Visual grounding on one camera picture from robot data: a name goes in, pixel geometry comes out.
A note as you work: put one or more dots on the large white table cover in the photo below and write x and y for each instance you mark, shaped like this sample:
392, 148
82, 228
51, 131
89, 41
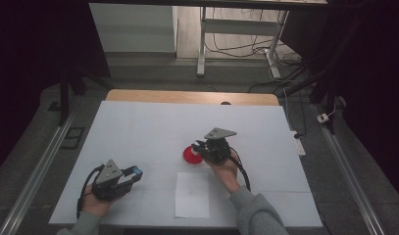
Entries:
148, 130

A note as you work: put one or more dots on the dark curtain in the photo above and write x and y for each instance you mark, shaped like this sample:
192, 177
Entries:
30, 49
376, 65

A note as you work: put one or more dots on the blue stamp cap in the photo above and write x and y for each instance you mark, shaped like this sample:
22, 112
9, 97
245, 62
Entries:
137, 170

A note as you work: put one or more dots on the metal floor rail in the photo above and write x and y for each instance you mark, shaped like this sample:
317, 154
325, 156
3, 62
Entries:
350, 176
37, 173

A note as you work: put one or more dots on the round red ink pad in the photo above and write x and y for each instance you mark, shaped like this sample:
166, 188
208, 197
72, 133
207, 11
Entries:
190, 157

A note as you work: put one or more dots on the white-legged desk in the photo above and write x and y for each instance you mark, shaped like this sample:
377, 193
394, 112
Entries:
201, 49

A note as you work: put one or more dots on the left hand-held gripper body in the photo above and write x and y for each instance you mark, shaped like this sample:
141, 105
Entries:
109, 173

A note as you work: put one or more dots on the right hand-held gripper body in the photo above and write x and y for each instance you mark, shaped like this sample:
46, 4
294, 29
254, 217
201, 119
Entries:
218, 150

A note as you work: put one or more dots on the white power strip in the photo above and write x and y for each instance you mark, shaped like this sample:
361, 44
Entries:
300, 147

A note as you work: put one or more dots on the person's left hand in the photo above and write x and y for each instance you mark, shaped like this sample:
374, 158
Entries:
94, 205

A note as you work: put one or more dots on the white metal frame stand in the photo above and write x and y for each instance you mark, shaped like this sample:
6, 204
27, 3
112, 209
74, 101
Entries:
239, 54

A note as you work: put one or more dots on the white paper sheet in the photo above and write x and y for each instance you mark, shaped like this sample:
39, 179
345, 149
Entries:
192, 199

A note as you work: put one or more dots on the black metal stand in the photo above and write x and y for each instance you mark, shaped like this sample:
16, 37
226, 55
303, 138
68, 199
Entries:
331, 94
63, 98

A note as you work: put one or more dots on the small white floor adapter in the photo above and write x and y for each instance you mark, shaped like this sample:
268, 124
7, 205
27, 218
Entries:
323, 118

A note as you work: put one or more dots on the white cabinet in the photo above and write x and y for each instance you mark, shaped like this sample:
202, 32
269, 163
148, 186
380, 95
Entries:
131, 27

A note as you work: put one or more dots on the dark table grommet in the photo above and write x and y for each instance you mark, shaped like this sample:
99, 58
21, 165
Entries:
225, 103

